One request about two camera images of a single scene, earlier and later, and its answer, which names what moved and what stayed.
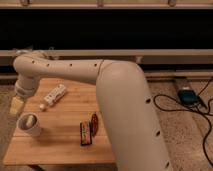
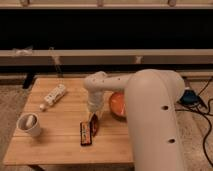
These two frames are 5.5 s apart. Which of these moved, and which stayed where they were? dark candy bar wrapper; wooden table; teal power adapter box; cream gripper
Moved: cream gripper
Stayed: teal power adapter box; wooden table; dark candy bar wrapper
